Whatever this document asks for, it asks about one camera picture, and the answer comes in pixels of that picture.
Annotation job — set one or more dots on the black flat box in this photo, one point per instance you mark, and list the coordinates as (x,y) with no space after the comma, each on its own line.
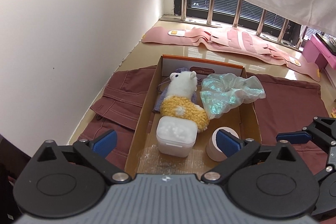
(327,43)

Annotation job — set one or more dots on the white translucent cotton box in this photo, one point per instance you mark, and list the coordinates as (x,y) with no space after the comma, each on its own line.
(176,136)

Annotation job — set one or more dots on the iridescent organza scrunchie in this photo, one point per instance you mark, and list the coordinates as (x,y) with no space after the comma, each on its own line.
(221,93)

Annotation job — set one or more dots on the pink round cosmetic jar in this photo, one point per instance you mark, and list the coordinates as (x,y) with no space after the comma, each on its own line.
(222,144)

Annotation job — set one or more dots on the orange cardboard box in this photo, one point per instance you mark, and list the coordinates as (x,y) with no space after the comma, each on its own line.
(144,155)

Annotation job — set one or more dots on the maroon denim garment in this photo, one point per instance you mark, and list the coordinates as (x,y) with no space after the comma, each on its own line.
(127,106)

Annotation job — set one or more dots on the metal window railing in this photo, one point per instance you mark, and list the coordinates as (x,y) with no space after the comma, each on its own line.
(240,13)

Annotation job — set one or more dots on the pink gift box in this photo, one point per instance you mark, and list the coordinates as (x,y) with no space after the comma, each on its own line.
(318,50)

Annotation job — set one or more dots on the yellow white alpaca plush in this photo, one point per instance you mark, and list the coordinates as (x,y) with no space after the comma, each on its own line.
(178,100)

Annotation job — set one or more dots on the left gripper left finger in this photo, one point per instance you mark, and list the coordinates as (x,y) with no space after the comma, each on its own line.
(92,154)

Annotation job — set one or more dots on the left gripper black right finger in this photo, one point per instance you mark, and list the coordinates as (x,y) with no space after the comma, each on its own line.
(239,153)

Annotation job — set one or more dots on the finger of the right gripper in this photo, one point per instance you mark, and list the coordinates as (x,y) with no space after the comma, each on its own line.
(298,137)

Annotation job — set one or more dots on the pink waist support belt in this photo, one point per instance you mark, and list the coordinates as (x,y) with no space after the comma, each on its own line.
(236,41)

